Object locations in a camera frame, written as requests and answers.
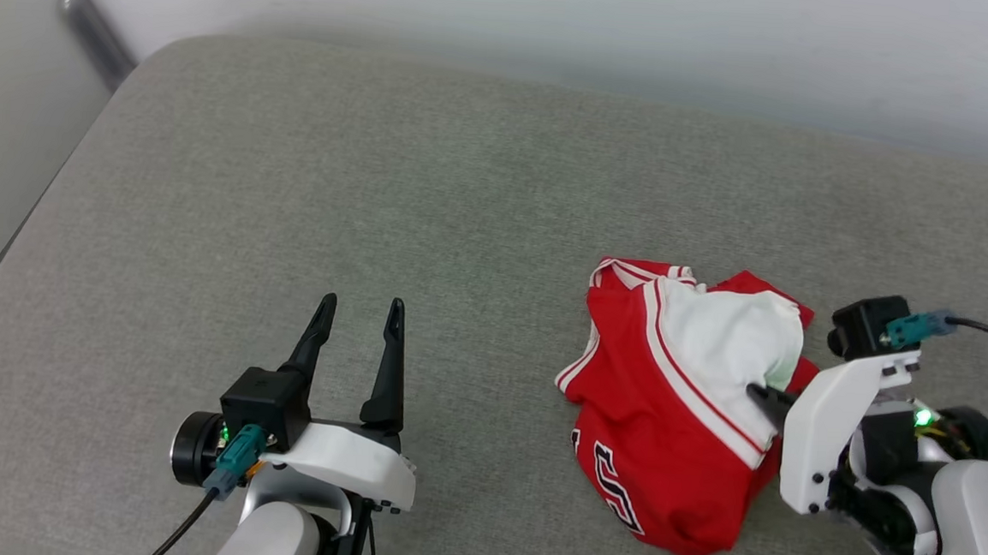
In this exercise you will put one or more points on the grey metal wall rail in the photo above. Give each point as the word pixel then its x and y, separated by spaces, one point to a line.
pixel 89 25

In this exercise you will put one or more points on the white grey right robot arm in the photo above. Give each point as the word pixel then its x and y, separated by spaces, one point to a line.
pixel 976 530

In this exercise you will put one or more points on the red and white basketball jersey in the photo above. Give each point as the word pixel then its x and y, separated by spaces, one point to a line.
pixel 671 460

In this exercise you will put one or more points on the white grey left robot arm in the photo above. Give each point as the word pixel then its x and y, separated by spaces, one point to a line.
pixel 272 543

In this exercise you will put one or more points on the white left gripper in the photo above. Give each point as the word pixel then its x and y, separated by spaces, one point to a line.
pixel 354 462

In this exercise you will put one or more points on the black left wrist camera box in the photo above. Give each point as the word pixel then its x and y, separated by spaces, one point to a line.
pixel 268 401

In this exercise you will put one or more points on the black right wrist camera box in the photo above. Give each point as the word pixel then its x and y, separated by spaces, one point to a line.
pixel 864 326

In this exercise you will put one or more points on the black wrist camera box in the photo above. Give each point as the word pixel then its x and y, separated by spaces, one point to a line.
pixel 268 401
pixel 864 326

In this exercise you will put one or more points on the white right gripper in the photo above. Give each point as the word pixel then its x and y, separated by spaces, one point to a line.
pixel 819 426

